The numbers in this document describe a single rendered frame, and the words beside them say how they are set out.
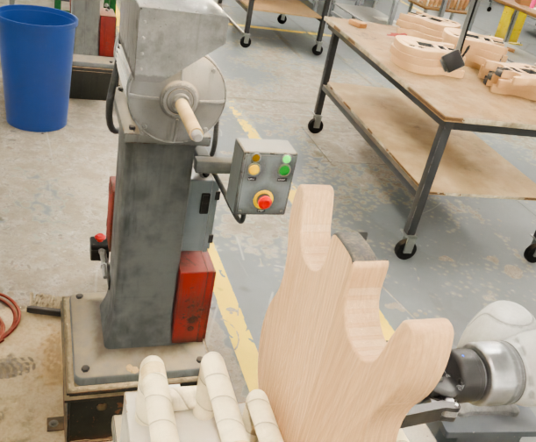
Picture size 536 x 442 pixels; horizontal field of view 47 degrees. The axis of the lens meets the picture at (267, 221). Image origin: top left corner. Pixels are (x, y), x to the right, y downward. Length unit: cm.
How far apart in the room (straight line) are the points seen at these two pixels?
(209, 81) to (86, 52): 354
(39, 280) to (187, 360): 105
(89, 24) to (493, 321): 406
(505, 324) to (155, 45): 102
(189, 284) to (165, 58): 99
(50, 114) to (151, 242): 255
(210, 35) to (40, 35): 299
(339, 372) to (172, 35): 76
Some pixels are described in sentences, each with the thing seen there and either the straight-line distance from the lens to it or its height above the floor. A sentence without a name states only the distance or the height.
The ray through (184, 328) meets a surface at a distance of 219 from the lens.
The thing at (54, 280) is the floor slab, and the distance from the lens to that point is 301.
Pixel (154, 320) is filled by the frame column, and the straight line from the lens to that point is 217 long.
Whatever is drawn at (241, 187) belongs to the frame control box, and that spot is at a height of 101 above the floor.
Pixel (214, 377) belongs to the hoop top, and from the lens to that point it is 83.
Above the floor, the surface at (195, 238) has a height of 71.
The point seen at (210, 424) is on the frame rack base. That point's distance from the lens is 92.
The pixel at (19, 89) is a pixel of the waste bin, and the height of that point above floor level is 28.
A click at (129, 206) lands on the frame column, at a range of 190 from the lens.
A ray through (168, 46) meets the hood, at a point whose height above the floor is 146.
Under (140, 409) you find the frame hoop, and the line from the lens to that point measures 89.
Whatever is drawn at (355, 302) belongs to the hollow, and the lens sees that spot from 70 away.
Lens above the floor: 179
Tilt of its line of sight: 29 degrees down
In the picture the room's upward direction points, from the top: 12 degrees clockwise
